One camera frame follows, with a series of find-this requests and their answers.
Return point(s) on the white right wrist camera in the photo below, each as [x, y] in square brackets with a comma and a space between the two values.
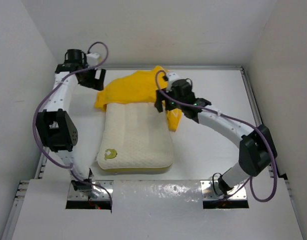
[170, 77]

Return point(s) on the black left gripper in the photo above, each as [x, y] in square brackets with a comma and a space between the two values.
[96, 84]

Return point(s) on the yellow printed pillowcase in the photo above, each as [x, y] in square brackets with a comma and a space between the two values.
[139, 87]

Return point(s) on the aluminium table frame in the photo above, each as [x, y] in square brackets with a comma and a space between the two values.
[201, 154]

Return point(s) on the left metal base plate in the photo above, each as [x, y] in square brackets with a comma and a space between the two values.
[98, 191]

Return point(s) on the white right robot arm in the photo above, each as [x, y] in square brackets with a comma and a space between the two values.
[255, 143]

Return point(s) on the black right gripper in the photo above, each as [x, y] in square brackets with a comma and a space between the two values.
[159, 103]

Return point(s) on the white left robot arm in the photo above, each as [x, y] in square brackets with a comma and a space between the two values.
[54, 131]

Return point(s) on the white front cover board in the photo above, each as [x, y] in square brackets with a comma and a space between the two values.
[151, 210]

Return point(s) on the cream foam pillow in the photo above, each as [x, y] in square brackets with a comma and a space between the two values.
[136, 138]

